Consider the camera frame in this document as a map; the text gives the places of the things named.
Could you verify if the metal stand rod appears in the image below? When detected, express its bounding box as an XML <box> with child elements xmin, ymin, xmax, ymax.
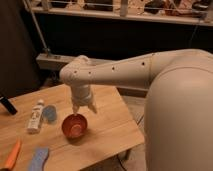
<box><xmin>25</xmin><ymin>0</ymin><xmax>51</xmax><ymax>57</ymax></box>

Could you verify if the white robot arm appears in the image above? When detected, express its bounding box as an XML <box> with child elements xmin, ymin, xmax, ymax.
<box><xmin>60</xmin><ymin>49</ymin><xmax>213</xmax><ymax>171</ymax></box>

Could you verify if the black remote control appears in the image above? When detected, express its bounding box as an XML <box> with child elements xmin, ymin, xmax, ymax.
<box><xmin>0</xmin><ymin>96</ymin><xmax>17</xmax><ymax>115</ymax></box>

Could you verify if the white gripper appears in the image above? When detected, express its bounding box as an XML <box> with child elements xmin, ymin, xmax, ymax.
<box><xmin>71</xmin><ymin>85</ymin><xmax>97</xmax><ymax>116</ymax></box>

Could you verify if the white glue bottle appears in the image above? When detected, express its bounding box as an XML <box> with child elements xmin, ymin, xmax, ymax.
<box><xmin>27</xmin><ymin>99</ymin><xmax>44</xmax><ymax>134</ymax></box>

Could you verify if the blue sponge block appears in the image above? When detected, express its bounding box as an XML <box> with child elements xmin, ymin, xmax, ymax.
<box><xmin>28</xmin><ymin>148</ymin><xmax>49</xmax><ymax>171</ymax></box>

